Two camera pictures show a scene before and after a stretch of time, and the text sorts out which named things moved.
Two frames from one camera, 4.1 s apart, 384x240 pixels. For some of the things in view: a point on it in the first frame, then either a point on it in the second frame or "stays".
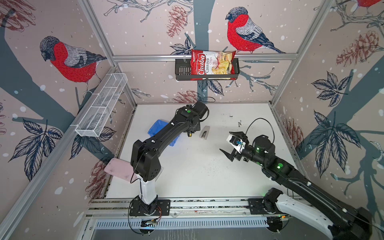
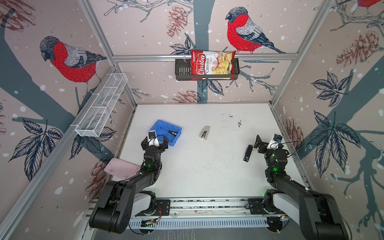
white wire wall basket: x=92 y=123 stays
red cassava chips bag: x=209 y=62 stays
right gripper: x=235 y=154 → x=259 y=143
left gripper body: x=197 y=127 → x=161 y=147
